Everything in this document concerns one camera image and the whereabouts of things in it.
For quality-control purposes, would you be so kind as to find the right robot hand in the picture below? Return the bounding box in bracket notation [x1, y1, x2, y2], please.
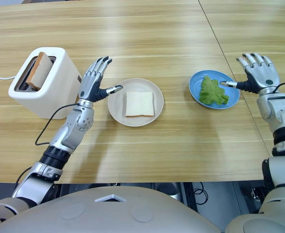
[220, 52, 280, 94]

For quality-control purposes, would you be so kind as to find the black cable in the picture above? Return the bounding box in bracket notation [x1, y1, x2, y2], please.
[14, 103, 80, 195]
[272, 82, 285, 94]

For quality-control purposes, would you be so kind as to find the blue plate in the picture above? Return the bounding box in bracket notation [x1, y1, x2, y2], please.
[189, 70, 240, 110]

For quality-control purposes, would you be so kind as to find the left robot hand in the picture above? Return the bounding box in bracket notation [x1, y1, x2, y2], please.
[78, 56, 124, 103]

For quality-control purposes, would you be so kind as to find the green lettuce leaf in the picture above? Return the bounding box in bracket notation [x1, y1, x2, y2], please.
[199, 75, 230, 106]

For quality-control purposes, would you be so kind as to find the cream plate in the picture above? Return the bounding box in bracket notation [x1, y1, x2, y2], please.
[107, 78, 164, 127]

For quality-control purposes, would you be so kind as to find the bread slice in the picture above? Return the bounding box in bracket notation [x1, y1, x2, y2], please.
[125, 91, 156, 118]
[26, 51, 54, 89]

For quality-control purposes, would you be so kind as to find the robot body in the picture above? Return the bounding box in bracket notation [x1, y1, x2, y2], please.
[0, 186, 222, 233]

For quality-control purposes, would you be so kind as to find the cream toaster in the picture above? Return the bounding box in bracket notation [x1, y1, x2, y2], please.
[8, 47, 82, 120]

